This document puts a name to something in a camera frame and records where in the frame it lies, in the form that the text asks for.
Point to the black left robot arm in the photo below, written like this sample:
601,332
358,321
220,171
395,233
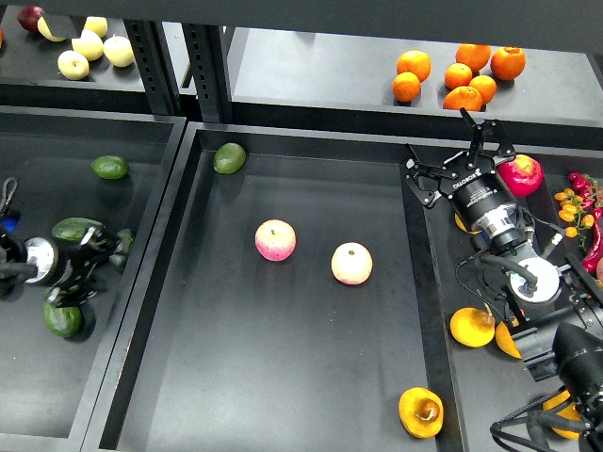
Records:
31,261

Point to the dark green avocado upright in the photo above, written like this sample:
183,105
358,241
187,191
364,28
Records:
120,257

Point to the orange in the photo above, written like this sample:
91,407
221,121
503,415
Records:
405,87
417,62
463,97
486,86
457,75
474,56
507,63

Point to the black tray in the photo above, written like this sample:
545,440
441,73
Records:
234,352
479,385
49,385

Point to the dark red apple on shelf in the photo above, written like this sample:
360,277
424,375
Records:
28,18

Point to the orange front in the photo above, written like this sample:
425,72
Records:
463,97

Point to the pale yellow pear front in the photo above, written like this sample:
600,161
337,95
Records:
72,65

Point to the pale yellow pink apple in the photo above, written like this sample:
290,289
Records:
351,263

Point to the green avocado left tray top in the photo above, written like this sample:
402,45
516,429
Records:
110,167

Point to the black left tray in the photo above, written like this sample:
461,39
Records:
49,385

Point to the pink red apple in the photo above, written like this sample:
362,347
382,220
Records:
275,240

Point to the yellow pear right tray middle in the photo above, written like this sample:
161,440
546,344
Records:
473,327

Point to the red chili pepper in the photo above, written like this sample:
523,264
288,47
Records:
594,254

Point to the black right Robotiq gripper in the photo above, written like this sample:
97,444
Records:
477,193

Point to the orange right lower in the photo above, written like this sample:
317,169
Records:
486,86

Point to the orange centre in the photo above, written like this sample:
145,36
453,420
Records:
457,75

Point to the yellow pear under right gripper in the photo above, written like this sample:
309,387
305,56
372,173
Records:
461,225

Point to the orange top left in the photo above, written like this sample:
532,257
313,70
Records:
417,62

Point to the orange lower left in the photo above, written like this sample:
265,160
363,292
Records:
405,87

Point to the green avocado left tray upper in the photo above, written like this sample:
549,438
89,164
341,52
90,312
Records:
73,229

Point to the black right tray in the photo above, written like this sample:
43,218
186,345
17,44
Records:
479,385

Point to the pale yellow pear back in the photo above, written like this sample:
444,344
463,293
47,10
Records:
97,25

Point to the yellow pear beside arm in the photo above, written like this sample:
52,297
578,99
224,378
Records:
505,341

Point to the green avocado tray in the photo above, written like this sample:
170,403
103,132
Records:
110,167
73,229

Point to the black shelf upright posts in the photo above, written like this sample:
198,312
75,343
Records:
206,62

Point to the orange top middle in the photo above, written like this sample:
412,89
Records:
474,56

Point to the yellow pear in centre tray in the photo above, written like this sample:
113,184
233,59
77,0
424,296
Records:
421,412

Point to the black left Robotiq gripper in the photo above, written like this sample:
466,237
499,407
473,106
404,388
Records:
71,279

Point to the cherry tomato bunch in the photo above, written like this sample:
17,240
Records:
580,204

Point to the red apple right tray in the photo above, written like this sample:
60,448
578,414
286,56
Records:
522,176

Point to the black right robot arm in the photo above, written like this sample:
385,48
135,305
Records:
550,303

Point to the green avocado at tray corner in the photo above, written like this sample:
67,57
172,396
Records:
229,158

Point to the orange top right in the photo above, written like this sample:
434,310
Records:
507,63

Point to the pale yellow pear half hidden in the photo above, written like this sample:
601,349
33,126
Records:
46,32

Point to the black centre tray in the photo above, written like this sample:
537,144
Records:
234,352

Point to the pale yellow pear middle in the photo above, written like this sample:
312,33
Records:
89,45

